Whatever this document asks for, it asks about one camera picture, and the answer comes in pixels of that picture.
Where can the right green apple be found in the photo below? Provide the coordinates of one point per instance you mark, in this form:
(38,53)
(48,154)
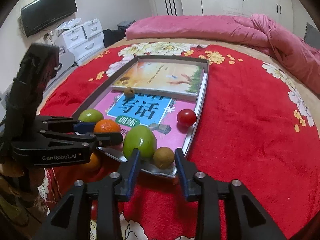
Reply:
(142,138)

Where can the pink blue workbook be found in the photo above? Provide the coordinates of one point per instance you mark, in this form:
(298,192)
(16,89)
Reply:
(158,113)

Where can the black wall television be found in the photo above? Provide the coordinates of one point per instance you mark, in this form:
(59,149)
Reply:
(40,14)

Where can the black bag on floor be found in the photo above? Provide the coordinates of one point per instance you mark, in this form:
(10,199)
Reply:
(112,36)

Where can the cherry tomato in tray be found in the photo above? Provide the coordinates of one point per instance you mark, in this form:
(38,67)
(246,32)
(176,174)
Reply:
(186,117)

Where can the grey shallow tray box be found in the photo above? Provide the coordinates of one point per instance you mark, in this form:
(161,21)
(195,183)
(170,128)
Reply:
(105,88)

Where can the brown longan on book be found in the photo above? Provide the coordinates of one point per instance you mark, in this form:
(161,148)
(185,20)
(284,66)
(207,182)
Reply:
(129,92)

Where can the grey headboard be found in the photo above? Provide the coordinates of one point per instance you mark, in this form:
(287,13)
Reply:
(312,36)

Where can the white drawer cabinet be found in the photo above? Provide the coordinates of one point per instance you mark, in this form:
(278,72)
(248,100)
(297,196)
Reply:
(83,41)

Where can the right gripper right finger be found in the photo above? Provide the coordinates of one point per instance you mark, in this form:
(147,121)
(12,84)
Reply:
(245,216)

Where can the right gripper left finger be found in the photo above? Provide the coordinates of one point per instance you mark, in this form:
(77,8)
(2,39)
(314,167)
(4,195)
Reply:
(70,219)

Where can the red floral blanket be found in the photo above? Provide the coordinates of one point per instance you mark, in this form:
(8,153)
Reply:
(283,174)

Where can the green apple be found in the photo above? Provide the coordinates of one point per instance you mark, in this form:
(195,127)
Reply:
(142,138)
(90,115)

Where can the left green apple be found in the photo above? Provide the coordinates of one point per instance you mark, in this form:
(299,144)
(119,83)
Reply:
(90,115)

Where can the brown longan fruit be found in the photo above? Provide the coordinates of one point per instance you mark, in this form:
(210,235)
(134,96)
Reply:
(163,158)

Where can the orange mandarin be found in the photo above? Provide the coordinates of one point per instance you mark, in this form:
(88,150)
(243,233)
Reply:
(94,164)
(106,126)

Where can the sunflower cover book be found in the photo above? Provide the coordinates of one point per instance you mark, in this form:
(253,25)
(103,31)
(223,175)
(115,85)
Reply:
(162,77)

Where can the pink quilt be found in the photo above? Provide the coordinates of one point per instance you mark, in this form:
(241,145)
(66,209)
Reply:
(257,31)

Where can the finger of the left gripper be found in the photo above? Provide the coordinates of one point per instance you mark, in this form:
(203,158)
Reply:
(63,124)
(62,142)

